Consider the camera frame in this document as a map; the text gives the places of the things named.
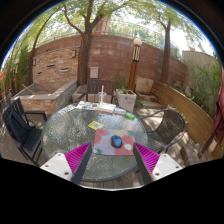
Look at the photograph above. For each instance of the grey wall utility box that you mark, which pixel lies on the grey wall utility box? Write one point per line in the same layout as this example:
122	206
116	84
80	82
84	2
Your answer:
94	72

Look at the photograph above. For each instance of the pale stone block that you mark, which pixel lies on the pale stone block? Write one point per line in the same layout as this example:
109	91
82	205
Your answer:
145	85

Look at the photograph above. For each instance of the small pale book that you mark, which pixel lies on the small pale book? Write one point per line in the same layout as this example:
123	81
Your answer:
120	111

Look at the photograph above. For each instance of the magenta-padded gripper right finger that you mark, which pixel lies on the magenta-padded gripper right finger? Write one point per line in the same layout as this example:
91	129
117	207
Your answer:
147	158

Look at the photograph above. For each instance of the wooden garden lamp post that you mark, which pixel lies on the wooden garden lamp post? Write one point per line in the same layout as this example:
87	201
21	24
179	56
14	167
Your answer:
133	70

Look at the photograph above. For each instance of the blue computer mouse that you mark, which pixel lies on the blue computer mouse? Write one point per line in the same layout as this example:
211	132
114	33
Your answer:
116	141

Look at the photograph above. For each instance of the brown wicker mesh chair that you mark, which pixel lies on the brown wicker mesh chair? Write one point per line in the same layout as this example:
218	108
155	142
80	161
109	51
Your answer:
170	128

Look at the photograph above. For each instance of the curved wooden bench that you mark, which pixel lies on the curved wooden bench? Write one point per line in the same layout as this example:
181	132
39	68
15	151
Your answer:
193	116

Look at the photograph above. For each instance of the slender dark tree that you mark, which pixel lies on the slender dark tree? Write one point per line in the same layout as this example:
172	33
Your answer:
166	56

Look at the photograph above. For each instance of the clear plastic cup with straw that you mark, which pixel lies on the clear plastic cup with straw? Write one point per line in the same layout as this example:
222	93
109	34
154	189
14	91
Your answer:
102	97

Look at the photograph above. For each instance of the colourful open magazine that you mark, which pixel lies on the colourful open magazine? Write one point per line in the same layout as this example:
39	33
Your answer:
86	105

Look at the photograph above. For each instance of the thin curved tree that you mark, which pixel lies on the thin curved tree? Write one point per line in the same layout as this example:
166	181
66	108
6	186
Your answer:
30	63

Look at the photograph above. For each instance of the floral pink mouse pad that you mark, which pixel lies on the floral pink mouse pad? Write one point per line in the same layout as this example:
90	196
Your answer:
103	143

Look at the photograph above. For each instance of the dark wooden slat chair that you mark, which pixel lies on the dark wooden slat chair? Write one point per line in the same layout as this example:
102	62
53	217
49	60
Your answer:
106	86

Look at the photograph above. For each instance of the yellow paper card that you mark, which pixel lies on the yellow paper card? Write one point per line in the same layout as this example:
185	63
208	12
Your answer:
95	125

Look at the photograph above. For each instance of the dark slatted armchair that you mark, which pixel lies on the dark slatted armchair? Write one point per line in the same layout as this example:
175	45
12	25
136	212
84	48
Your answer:
23	133

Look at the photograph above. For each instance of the white book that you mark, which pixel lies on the white book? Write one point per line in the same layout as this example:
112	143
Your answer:
106	107

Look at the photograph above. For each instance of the black and white leaflet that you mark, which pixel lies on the black and white leaflet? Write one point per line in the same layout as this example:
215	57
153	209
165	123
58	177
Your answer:
67	109

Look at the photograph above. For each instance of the square concrete planter with plant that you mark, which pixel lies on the square concrete planter with plant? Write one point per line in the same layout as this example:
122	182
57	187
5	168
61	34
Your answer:
126	100

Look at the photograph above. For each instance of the raised stone garden bed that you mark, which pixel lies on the raised stone garden bed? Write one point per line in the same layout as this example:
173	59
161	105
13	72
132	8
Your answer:
43	98

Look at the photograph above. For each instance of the thick forked tree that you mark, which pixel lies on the thick forked tree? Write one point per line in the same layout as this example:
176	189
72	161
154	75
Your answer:
85	56

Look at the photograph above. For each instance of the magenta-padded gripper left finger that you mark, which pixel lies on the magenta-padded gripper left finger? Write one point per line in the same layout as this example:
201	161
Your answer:
78	157

